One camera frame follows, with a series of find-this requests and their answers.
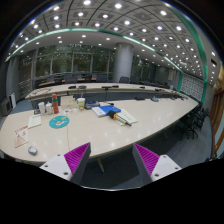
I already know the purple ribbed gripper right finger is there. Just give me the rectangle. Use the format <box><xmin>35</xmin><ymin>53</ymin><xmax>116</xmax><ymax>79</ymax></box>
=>
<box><xmin>132</xmin><ymin>144</ymin><xmax>181</xmax><ymax>185</ymax></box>

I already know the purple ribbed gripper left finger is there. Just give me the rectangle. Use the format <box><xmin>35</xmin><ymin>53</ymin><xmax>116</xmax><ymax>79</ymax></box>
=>
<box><xmin>41</xmin><ymin>143</ymin><xmax>91</xmax><ymax>185</ymax></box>

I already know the grey computer mouse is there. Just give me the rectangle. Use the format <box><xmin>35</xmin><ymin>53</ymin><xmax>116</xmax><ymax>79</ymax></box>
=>
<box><xmin>28</xmin><ymin>146</ymin><xmax>37</xmax><ymax>156</ymax></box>

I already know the round teal mouse pad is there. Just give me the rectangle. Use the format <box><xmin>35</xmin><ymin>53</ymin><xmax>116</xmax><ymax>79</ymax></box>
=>
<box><xmin>49</xmin><ymin>116</ymin><xmax>70</xmax><ymax>129</ymax></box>

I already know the red and white booklet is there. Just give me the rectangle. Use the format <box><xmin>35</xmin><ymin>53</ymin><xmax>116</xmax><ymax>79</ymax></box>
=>
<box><xmin>14</xmin><ymin>126</ymin><xmax>29</xmax><ymax>147</ymax></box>

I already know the white paper sheet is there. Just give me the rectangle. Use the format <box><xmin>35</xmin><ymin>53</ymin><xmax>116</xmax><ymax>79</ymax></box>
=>
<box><xmin>28</xmin><ymin>115</ymin><xmax>41</xmax><ymax>128</ymax></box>

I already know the black office chair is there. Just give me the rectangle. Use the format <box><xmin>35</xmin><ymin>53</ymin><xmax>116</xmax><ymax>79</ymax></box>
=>
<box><xmin>181</xmin><ymin>113</ymin><xmax>198</xmax><ymax>137</ymax></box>

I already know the white mug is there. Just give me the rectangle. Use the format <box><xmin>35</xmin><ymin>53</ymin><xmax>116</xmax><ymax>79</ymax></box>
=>
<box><xmin>45</xmin><ymin>102</ymin><xmax>53</xmax><ymax>115</ymax></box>

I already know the white notebook under tool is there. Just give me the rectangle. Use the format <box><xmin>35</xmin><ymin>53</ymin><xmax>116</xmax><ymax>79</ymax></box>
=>
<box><xmin>118</xmin><ymin>109</ymin><xmax>137</xmax><ymax>124</ymax></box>

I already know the orange tall bottle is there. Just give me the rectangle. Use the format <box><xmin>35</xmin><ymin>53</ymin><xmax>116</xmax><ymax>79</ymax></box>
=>
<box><xmin>52</xmin><ymin>93</ymin><xmax>59</xmax><ymax>114</ymax></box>

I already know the blue book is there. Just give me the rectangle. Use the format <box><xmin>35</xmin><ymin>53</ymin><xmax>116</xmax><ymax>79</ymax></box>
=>
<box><xmin>99</xmin><ymin>105</ymin><xmax>121</xmax><ymax>115</ymax></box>

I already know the white cup with green label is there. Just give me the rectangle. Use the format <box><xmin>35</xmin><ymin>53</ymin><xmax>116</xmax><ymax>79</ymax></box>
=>
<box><xmin>77</xmin><ymin>98</ymin><xmax>85</xmax><ymax>111</ymax></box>

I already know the black and yellow tool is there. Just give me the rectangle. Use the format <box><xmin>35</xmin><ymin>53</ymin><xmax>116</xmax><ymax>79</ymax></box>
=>
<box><xmin>108</xmin><ymin>110</ymin><xmax>130</xmax><ymax>126</ymax></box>

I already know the white jar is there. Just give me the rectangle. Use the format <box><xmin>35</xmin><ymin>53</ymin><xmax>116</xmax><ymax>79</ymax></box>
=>
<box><xmin>38</xmin><ymin>102</ymin><xmax>45</xmax><ymax>115</ymax></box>

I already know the large round concrete column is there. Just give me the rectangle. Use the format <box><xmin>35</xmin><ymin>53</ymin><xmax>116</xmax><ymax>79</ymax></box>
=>
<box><xmin>113</xmin><ymin>42</ymin><xmax>134</xmax><ymax>82</ymax></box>

